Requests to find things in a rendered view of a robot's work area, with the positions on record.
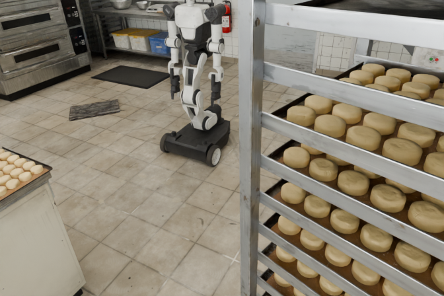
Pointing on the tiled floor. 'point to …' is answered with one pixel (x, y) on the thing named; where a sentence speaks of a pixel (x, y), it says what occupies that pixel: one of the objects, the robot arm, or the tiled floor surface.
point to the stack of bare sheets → (94, 110)
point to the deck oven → (39, 28)
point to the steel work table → (126, 27)
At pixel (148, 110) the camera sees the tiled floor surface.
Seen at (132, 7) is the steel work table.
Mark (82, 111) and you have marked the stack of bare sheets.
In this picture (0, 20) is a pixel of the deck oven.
